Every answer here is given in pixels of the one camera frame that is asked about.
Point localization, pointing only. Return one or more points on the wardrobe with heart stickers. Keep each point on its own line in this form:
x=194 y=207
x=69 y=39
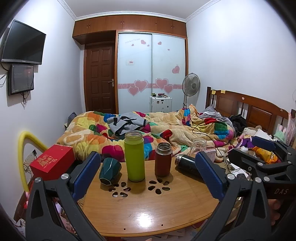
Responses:
x=138 y=58

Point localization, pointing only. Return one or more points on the colourful patchwork blanket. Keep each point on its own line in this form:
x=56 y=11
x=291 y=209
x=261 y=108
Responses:
x=87 y=136

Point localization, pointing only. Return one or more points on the pink striped pouch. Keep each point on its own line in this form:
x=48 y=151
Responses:
x=211 y=154

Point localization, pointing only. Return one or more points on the dark green faceted cup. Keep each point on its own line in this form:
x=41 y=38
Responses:
x=109 y=171

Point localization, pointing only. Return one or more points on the white suitcase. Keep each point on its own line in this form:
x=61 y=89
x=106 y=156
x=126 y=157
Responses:
x=160 y=104

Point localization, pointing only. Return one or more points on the pink plastic bag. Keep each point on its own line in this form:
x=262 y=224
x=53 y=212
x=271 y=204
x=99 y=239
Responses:
x=291 y=129

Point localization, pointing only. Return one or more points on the brown wooden door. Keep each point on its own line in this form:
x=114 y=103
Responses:
x=100 y=78

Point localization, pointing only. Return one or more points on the lime green bottle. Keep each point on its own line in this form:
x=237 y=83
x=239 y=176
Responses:
x=134 y=157

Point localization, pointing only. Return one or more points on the wall power socket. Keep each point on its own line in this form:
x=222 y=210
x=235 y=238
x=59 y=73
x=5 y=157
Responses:
x=30 y=155

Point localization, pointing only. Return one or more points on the grey and black garment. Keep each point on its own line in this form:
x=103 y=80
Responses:
x=126 y=122

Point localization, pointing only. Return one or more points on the yellow foam tube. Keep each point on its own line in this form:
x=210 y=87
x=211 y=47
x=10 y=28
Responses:
x=22 y=162

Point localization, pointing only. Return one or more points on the standing electric fan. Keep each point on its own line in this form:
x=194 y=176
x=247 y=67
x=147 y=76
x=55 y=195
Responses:
x=191 y=83

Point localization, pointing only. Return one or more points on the black thermos bottle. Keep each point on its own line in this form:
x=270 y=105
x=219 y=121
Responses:
x=187 y=163

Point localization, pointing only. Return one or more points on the wall-mounted black television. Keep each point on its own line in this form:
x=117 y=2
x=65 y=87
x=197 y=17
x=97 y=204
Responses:
x=24 y=44

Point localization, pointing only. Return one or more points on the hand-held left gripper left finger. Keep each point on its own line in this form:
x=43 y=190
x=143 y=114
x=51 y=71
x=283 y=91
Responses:
x=86 y=172

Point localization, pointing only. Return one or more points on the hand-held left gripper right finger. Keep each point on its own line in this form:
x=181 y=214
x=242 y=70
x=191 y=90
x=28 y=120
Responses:
x=208 y=172

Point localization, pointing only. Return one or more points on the red gift box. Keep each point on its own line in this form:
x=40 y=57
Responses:
x=52 y=162

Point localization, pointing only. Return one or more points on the small wall-mounted screen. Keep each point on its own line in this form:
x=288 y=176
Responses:
x=21 y=78

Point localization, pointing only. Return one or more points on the red-brown thermos bottle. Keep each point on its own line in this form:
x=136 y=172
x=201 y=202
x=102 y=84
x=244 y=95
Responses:
x=163 y=162

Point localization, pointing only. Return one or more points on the grey plaid pillow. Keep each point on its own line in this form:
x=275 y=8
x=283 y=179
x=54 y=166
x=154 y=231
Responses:
x=214 y=113

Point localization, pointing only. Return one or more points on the wooden bed headboard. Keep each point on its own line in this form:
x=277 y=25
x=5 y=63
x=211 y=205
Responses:
x=254 y=109

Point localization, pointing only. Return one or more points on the person's right hand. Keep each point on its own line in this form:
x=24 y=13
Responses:
x=277 y=210

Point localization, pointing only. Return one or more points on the yellow snack packet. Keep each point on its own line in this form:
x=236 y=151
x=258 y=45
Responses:
x=266 y=154

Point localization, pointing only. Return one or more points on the clear glass jar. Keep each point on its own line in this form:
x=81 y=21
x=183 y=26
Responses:
x=198 y=146

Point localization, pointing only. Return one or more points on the green plush toy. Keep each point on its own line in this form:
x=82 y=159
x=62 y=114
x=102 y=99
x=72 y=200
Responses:
x=280 y=136

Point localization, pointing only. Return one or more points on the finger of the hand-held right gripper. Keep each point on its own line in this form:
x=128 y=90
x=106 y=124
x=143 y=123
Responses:
x=263 y=143
x=242 y=160

